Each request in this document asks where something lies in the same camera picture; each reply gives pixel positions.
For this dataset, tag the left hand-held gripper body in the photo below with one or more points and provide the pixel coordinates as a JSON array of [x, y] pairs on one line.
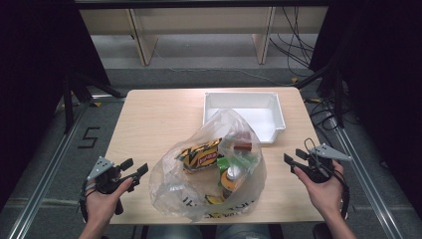
[[101, 169]]

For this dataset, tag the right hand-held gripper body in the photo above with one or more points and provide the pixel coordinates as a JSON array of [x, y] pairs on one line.
[[320, 171]]

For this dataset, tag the clear plastic bag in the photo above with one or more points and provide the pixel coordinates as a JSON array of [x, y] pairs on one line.
[[172, 189]]

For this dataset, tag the green snack packet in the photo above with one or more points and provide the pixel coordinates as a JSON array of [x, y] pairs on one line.
[[242, 161]]

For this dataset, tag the brown sausage packet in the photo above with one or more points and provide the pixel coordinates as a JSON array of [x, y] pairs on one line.
[[244, 146]]

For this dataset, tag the white plastic bin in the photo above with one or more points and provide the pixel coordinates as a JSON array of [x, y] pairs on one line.
[[255, 114]]

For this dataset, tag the black yellow chips bag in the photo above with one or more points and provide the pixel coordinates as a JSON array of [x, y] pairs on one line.
[[202, 157]]

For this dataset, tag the orange juice bottle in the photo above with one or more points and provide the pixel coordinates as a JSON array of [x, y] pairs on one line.
[[229, 182]]

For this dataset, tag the person's right hand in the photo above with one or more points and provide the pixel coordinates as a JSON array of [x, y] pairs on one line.
[[326, 197]]

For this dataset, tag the person's left hand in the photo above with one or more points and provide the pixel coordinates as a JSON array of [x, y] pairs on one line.
[[99, 207]]

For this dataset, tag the black metal stand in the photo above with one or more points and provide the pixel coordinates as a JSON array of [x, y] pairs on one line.
[[68, 106], [338, 96]]

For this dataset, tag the person's right leg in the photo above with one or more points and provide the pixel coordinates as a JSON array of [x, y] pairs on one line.
[[244, 232]]

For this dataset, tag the black curtain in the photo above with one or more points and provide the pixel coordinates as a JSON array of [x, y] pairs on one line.
[[384, 83], [33, 83]]

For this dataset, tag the beige wooden desk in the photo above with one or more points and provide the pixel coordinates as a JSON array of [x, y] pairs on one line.
[[199, 20]]

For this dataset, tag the aluminium floor rail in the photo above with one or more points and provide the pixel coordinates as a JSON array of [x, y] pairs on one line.
[[368, 189], [43, 186]]

